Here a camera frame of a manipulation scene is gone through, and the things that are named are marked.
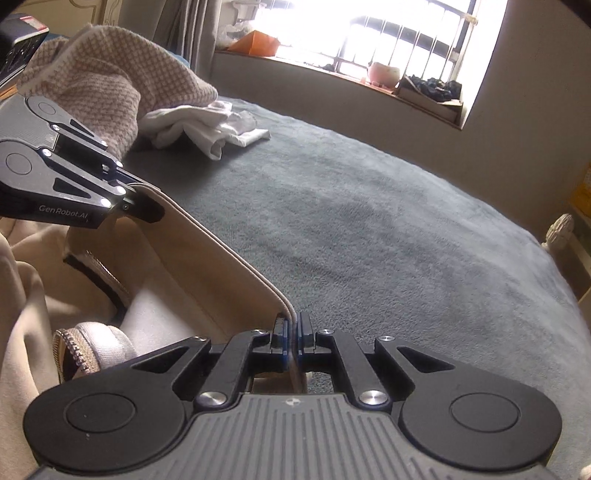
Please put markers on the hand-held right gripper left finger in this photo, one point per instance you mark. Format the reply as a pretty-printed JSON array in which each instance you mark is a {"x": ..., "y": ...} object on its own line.
[{"x": 287, "y": 350}]

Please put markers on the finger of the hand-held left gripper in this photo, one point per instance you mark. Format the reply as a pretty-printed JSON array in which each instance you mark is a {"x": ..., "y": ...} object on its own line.
[
  {"x": 87, "y": 147},
  {"x": 138, "y": 203}
]

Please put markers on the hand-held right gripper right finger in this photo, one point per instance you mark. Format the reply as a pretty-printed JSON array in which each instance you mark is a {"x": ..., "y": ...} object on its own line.
[{"x": 301, "y": 348}]

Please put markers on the beige zip jacket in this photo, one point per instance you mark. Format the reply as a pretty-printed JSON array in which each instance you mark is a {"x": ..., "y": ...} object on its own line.
[{"x": 207, "y": 277}]

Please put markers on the beige checked knit sweater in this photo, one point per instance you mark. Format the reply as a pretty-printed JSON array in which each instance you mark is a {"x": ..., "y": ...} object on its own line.
[{"x": 115, "y": 78}]

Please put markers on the white crumpled garment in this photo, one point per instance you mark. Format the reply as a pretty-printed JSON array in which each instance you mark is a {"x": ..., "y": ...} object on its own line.
[{"x": 198, "y": 127}]

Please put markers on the cream carved headboard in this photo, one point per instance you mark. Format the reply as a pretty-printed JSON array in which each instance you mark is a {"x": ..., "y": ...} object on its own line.
[{"x": 92, "y": 11}]

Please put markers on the grey curtain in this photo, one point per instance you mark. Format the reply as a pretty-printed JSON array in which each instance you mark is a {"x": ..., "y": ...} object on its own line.
[{"x": 189, "y": 27}]

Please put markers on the white plastic bag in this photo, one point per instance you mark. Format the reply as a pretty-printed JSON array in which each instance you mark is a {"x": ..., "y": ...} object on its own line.
[{"x": 233, "y": 34}]

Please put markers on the orange box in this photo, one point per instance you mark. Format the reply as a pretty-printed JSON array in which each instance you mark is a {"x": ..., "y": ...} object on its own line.
[{"x": 254, "y": 44}]

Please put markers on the cardboard shoe box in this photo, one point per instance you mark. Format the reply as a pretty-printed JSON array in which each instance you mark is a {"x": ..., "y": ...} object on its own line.
[{"x": 434, "y": 107}]

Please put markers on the pink pot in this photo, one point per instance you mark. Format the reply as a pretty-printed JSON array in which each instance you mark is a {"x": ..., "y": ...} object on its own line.
[{"x": 383, "y": 74}]

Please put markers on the cream bedpost finial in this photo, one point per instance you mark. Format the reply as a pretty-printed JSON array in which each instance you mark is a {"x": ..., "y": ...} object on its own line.
[{"x": 557, "y": 233}]

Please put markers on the pair of dark shoes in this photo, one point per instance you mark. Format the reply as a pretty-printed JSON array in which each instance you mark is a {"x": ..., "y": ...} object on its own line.
[{"x": 431, "y": 87}]

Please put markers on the yellow box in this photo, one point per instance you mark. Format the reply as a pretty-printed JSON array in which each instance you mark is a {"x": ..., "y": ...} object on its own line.
[{"x": 582, "y": 191}]

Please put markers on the window security grille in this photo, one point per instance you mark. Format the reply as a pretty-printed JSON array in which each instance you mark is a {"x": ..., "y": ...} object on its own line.
[{"x": 463, "y": 37}]

